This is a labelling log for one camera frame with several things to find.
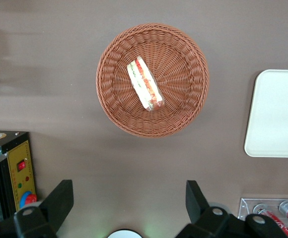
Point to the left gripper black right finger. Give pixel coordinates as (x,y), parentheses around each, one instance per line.
(198,205)

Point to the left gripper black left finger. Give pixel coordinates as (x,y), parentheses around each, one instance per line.
(57,198)

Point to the sandwich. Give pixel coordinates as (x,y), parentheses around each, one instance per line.
(145,84)

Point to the cream plastic tray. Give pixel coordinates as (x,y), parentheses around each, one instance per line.
(275,114)

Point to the round brown wicker basket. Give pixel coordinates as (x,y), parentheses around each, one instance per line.
(181,81)

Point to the clear acrylic bottle rack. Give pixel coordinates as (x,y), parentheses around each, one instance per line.
(245,207)

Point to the black yellow food warmer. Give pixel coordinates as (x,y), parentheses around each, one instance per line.
(20,153)

